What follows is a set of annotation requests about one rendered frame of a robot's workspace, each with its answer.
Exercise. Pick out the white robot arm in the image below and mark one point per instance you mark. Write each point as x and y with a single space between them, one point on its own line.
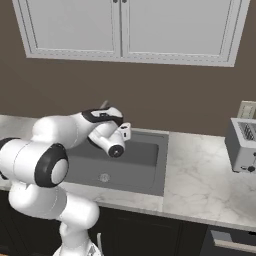
40 160

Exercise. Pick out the grey sink tap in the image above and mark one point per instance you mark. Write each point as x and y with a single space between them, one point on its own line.
105 104

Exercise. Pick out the grey sink basin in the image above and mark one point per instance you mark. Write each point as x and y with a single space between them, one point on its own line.
140 166

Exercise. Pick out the black base cupboard door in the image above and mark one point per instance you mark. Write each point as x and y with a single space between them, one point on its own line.
143 233
20 233

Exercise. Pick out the silver toaster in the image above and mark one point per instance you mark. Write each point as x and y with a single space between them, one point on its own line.
238 150

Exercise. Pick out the black drawer front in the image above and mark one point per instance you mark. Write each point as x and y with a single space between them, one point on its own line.
230 245

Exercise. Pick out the grey wall cupboard door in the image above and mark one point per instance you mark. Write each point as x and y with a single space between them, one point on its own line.
180 28
71 26

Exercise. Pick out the beige wall socket plate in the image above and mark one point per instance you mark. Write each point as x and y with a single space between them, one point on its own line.
247 109

